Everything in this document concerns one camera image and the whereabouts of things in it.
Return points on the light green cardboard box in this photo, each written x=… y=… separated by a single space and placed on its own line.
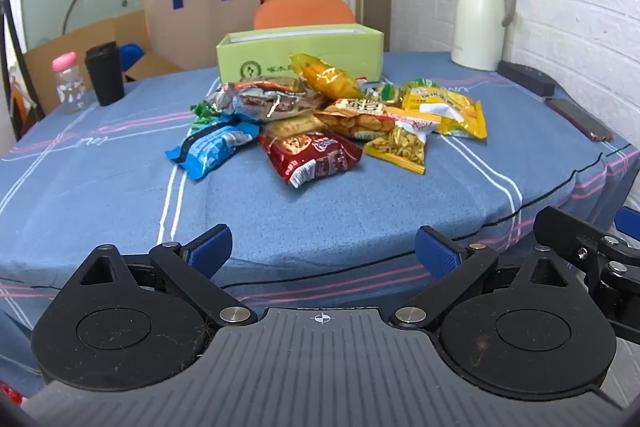
x=260 y=57

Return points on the cream thermos jug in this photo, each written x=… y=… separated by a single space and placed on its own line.
x=477 y=22

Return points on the black case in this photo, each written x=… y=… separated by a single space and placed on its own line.
x=527 y=77

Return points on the clear bottle with pink lid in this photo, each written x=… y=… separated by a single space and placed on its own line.
x=69 y=87

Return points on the red snack packet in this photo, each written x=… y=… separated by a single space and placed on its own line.
x=310 y=154

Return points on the orange chair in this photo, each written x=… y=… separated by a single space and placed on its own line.
x=300 y=13

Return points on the pale yellow snack packet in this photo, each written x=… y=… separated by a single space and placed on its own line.
x=295 y=126

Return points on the small green snack packet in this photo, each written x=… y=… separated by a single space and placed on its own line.
x=202 y=113

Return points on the orange yellow snack packet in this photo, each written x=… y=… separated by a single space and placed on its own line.
x=327 y=77

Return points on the yellow packet with white label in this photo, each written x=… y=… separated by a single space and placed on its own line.
x=400 y=147

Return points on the blue plastic stool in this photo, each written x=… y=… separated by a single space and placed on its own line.
x=132 y=54

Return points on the black tripod leg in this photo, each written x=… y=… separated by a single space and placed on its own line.
x=15 y=57

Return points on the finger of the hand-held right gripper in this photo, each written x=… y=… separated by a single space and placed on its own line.
x=565 y=229
x=629 y=221

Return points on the black tumbler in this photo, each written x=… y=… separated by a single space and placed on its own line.
x=105 y=74

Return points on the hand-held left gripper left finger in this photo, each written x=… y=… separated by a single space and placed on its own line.
x=210 y=249

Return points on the open cardboard box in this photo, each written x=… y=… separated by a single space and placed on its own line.
x=65 y=44

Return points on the orange chip snack packet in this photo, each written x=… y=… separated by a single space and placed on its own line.
x=357 y=119

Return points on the bright yellow snack packet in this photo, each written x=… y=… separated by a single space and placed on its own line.
x=457 y=112

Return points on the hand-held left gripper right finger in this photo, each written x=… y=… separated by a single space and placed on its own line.
x=436 y=253

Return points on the silver orange snack packet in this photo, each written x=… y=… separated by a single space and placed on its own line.
x=265 y=99

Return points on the blue snack packet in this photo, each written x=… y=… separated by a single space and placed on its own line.
x=210 y=147

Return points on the blue striped tablecloth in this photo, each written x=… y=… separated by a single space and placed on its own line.
x=100 y=187

